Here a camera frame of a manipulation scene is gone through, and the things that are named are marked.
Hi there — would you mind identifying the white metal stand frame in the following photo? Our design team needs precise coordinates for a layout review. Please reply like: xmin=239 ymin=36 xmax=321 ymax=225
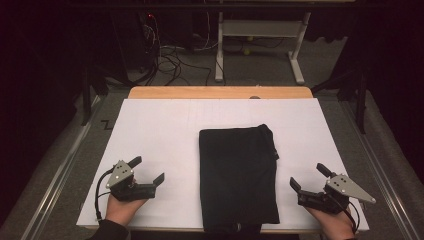
xmin=214 ymin=11 xmax=312 ymax=85

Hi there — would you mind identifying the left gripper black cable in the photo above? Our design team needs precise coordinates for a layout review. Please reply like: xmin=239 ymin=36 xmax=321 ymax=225
xmin=94 ymin=167 xmax=117 ymax=223

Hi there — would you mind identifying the person's left hand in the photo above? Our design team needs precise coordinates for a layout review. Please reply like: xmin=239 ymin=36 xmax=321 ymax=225
xmin=105 ymin=195 xmax=148 ymax=228

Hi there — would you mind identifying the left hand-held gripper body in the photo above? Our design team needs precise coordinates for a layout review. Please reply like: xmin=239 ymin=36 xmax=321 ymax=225
xmin=105 ymin=160 xmax=158 ymax=202

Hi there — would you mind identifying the black electronic device red light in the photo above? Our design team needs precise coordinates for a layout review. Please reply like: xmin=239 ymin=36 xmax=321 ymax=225
xmin=113 ymin=12 xmax=158 ymax=73

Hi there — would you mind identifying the tangle of floor cables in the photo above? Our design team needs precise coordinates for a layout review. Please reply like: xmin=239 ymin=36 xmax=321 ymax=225
xmin=139 ymin=13 xmax=214 ymax=87

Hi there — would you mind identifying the black metal stand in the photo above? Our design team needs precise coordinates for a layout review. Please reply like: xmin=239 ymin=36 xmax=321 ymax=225
xmin=311 ymin=66 xmax=368 ymax=135
xmin=81 ymin=63 xmax=111 ymax=127

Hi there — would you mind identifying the dark knitted vest grey trim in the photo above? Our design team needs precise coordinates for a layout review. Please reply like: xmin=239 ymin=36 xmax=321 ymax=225
xmin=198 ymin=123 xmax=280 ymax=234

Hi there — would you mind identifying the person's right hand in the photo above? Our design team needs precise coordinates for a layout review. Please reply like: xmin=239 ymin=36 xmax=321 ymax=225
xmin=306 ymin=206 xmax=356 ymax=240

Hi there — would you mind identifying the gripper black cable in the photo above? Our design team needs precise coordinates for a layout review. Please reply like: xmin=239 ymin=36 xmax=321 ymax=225
xmin=94 ymin=167 xmax=117 ymax=223
xmin=346 ymin=199 xmax=361 ymax=233

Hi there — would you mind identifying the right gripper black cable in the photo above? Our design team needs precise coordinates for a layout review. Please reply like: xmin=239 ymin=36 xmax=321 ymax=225
xmin=346 ymin=199 xmax=361 ymax=233

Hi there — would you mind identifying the metal floor rail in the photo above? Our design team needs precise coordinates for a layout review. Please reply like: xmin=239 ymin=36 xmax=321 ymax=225
xmin=19 ymin=96 xmax=102 ymax=240
xmin=339 ymin=99 xmax=418 ymax=240

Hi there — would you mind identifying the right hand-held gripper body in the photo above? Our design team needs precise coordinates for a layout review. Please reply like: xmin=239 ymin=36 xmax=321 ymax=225
xmin=297 ymin=173 xmax=377 ymax=215

